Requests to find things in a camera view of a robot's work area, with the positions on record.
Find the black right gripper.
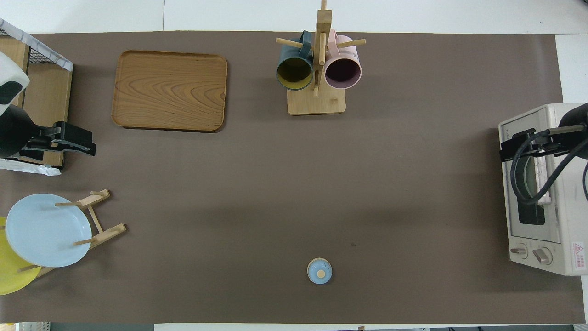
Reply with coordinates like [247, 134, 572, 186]
[500, 124, 586, 162]

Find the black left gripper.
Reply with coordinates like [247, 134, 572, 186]
[21, 120, 96, 161]

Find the glass oven door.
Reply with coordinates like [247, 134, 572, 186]
[499, 107, 562, 244]

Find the cream toaster oven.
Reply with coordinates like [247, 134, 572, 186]
[498, 103, 588, 276]

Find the wooden step shelf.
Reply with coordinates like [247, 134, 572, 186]
[0, 36, 73, 167]

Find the wooden plate rack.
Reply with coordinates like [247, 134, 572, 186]
[18, 189, 127, 279]

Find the light blue plate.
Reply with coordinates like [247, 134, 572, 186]
[5, 194, 92, 268]

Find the wooden serving tray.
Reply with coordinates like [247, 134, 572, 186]
[112, 50, 228, 133]

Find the yellow plate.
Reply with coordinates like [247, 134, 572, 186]
[0, 216, 42, 296]

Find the pink mug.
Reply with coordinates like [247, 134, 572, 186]
[324, 29, 363, 90]

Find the brown table mat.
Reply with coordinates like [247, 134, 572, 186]
[0, 31, 586, 325]

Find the wooden mug tree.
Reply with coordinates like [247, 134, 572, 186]
[276, 0, 367, 115]

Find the dark teal mug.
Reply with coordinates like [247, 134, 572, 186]
[276, 31, 315, 91]

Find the small blue lidded jar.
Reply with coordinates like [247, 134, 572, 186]
[307, 257, 333, 285]

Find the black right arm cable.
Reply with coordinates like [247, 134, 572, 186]
[510, 130, 588, 205]

